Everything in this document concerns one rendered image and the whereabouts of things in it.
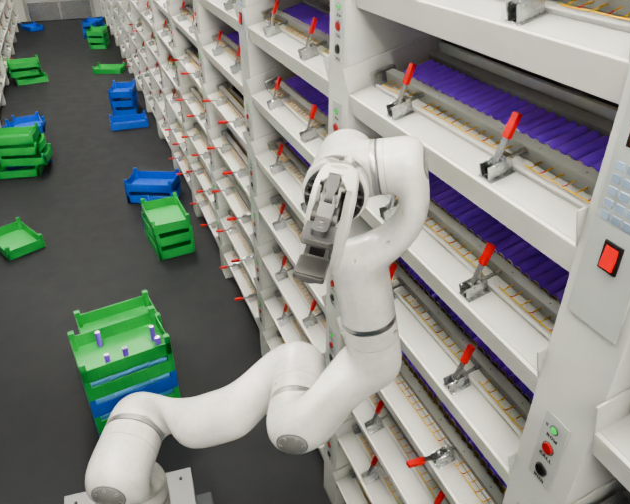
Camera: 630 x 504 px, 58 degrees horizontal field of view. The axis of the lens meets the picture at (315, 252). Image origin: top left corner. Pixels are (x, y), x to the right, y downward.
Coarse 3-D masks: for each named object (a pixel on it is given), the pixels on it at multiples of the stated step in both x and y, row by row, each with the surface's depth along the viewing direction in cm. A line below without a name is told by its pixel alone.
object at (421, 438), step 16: (400, 384) 126; (384, 400) 126; (400, 400) 123; (432, 400) 121; (400, 416) 119; (416, 416) 118; (416, 432) 116; (416, 448) 115; (432, 448) 112; (432, 464) 110; (448, 464) 109; (448, 480) 106; (464, 480) 106; (448, 496) 106; (464, 496) 103; (480, 496) 103
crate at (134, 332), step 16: (128, 320) 206; (144, 320) 210; (80, 336) 199; (112, 336) 206; (128, 336) 206; (144, 336) 206; (160, 336) 206; (80, 352) 199; (96, 352) 199; (112, 352) 199; (144, 352) 192; (160, 352) 196; (80, 368) 182; (96, 368) 185; (112, 368) 189; (128, 368) 192
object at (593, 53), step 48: (384, 0) 91; (432, 0) 80; (480, 0) 75; (528, 0) 65; (576, 0) 64; (624, 0) 59; (480, 48) 73; (528, 48) 64; (576, 48) 58; (624, 48) 55
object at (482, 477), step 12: (408, 372) 125; (408, 384) 123; (408, 396) 122; (420, 396) 119; (432, 408) 116; (444, 420) 113; (432, 432) 114; (444, 432) 112; (456, 444) 109; (468, 456) 106; (480, 468) 104; (480, 480) 102; (492, 480) 102; (492, 492) 100
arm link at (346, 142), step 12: (336, 132) 81; (348, 132) 80; (360, 132) 82; (324, 144) 79; (336, 144) 75; (348, 144) 75; (360, 144) 75; (372, 144) 74; (324, 156) 72; (360, 156) 73; (372, 156) 74; (372, 168) 73; (372, 180) 74; (372, 192) 75
